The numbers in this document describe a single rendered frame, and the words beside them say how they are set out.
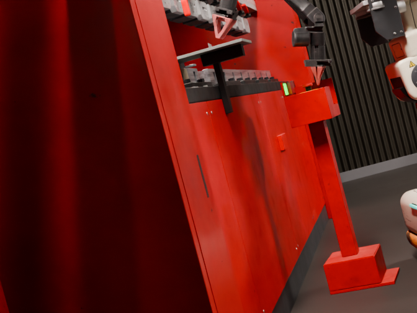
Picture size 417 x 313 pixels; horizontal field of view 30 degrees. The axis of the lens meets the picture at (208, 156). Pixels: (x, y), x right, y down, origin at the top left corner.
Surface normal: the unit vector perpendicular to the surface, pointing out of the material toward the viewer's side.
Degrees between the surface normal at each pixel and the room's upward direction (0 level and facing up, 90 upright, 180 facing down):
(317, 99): 90
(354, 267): 90
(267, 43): 90
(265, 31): 90
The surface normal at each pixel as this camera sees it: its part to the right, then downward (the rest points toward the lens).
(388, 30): 0.00, 0.04
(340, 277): -0.33, 0.13
